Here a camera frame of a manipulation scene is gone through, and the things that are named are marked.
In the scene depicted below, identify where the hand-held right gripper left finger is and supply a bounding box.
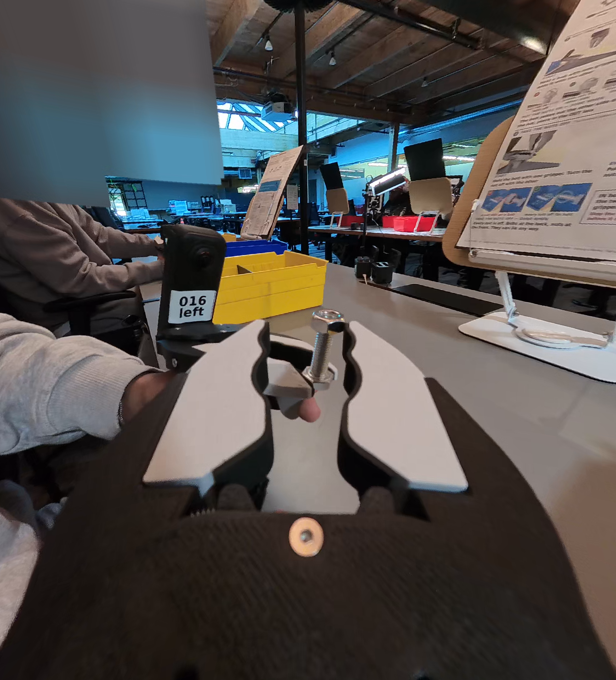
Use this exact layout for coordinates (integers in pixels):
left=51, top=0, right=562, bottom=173
left=143, top=319, right=275, bottom=488

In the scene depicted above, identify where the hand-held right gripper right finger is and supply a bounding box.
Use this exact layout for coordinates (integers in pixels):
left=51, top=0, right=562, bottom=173
left=339, top=320, right=469, bottom=492

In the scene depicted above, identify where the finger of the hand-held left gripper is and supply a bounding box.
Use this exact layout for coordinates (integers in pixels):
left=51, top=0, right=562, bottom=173
left=262, top=335, right=316, bottom=421

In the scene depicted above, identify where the steel bolt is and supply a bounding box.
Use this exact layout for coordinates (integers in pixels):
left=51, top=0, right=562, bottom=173
left=303, top=330, right=339, bottom=393

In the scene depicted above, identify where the steel hex nut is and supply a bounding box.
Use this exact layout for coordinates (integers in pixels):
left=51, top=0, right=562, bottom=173
left=310, top=310, right=347, bottom=334

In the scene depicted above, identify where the person's left forearm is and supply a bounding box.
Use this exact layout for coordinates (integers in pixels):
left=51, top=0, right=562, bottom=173
left=0, top=313, right=152, bottom=455

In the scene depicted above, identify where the grey desk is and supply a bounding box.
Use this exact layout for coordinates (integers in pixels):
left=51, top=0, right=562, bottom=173
left=139, top=263, right=616, bottom=680

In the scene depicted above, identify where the black flat desk panel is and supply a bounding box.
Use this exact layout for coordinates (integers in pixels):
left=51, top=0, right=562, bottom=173
left=390, top=283, right=502, bottom=318

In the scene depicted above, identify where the office desk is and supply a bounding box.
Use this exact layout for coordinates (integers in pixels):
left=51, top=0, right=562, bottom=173
left=308, top=226, right=444, bottom=282

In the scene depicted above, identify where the desk light bar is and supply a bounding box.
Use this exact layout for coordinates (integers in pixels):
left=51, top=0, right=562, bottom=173
left=362, top=168, right=409, bottom=250

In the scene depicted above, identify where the person's left hand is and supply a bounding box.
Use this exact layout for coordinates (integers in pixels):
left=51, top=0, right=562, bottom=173
left=119, top=371, right=323, bottom=426

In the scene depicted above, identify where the blue plastic bin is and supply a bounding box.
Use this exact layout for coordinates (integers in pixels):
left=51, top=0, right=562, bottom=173
left=223, top=238, right=289, bottom=259

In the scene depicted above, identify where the cardboard document stand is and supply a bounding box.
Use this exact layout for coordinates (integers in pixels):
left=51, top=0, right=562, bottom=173
left=240, top=144, right=304, bottom=241

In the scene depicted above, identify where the black office chair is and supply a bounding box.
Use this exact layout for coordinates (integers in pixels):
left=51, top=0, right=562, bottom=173
left=0, top=247, right=147, bottom=354

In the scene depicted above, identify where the tan board stand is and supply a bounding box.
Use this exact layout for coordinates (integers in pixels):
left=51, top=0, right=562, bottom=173
left=320, top=162, right=351, bottom=228
left=404, top=139, right=453, bottom=234

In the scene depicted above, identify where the white document stand with board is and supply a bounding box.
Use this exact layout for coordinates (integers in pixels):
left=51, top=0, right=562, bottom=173
left=442, top=114, right=616, bottom=384

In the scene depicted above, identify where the black pillar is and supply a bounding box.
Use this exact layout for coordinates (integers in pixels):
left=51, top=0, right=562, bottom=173
left=293, top=0, right=309, bottom=256

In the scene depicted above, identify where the ceiling projector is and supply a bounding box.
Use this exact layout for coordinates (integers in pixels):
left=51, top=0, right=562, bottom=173
left=260, top=93, right=294, bottom=121

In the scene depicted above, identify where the red plastic bin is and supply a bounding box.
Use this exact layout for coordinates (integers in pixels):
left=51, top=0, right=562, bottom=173
left=381, top=215, right=444, bottom=233

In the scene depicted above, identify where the printed instruction sheet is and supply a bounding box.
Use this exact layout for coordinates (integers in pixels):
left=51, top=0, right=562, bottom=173
left=456, top=0, right=616, bottom=266

